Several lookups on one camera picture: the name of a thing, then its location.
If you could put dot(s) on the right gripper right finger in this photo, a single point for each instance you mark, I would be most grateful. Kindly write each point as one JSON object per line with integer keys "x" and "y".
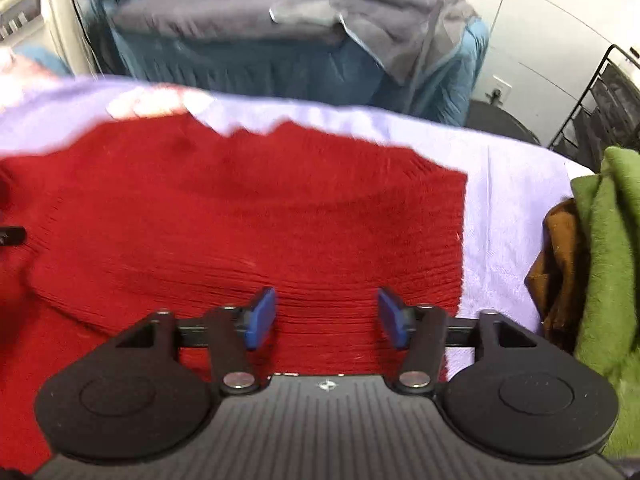
{"x": 421, "y": 332}

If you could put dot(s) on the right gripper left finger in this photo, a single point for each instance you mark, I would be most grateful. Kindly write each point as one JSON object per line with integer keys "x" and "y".
{"x": 232, "y": 332}

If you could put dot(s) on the red knit sweater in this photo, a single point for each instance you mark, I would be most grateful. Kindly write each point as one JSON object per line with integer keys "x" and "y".
{"x": 166, "y": 213}

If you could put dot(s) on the brown garment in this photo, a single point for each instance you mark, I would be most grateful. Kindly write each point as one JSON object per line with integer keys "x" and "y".
{"x": 557, "y": 280}

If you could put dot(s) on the lilac printed bed sheet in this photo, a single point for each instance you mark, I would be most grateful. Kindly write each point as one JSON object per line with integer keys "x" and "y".
{"x": 511, "y": 185}

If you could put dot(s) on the green fleece garment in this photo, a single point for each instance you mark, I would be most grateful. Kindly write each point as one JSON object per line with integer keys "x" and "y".
{"x": 608, "y": 339}

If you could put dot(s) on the grey blanket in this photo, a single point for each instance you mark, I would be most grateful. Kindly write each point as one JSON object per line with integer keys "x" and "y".
{"x": 391, "y": 31}

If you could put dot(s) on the wall power socket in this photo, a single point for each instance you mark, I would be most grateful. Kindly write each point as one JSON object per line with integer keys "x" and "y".
{"x": 498, "y": 92}

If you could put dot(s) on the black wire rack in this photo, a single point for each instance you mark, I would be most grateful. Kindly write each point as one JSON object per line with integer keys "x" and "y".
{"x": 606, "y": 113}

